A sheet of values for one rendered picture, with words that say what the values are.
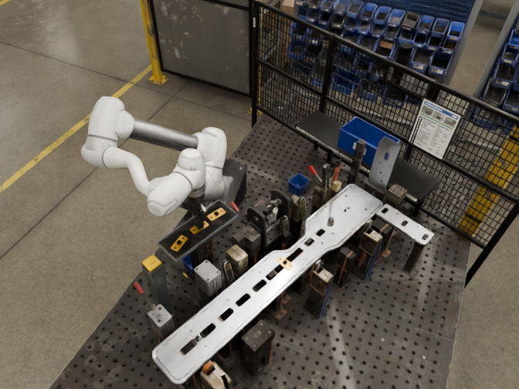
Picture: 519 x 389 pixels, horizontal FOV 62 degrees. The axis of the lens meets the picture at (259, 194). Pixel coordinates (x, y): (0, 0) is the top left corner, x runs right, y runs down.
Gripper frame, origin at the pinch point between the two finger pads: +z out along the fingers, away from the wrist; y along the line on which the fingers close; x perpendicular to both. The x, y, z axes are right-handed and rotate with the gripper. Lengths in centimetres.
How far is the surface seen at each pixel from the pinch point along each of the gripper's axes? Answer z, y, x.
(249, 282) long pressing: 20.0, 29.7, 5.4
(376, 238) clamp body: 15, 52, 67
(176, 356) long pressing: 20, 37, -39
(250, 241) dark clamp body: 12.7, 16.0, 17.1
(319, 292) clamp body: 27, 51, 30
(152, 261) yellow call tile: 4.1, 2.4, -25.9
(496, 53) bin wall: 19, -4, 287
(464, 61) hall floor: 120, -86, 444
